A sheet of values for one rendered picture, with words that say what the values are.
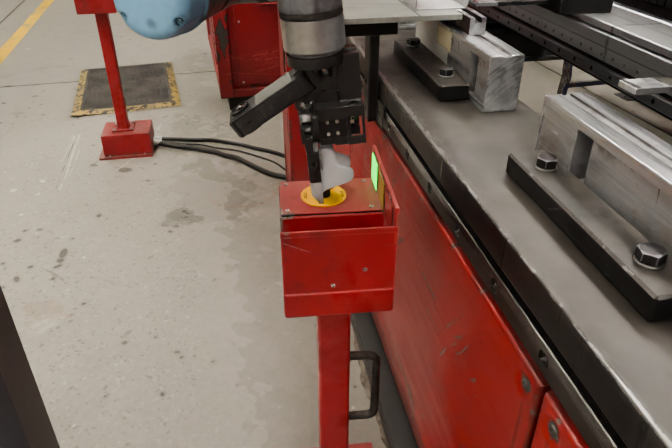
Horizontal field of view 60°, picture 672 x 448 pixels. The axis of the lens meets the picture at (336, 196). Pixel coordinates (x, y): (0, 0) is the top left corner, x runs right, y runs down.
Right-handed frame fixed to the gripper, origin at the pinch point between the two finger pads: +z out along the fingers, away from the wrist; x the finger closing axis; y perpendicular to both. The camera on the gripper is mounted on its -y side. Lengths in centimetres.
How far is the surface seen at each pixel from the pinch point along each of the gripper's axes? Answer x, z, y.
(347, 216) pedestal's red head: 4.5, 7.0, 4.5
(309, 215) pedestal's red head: 4.7, 6.2, -1.2
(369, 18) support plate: 32.6, -15.0, 13.4
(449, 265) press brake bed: -3.9, 12.3, 18.0
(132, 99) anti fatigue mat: 268, 75, -98
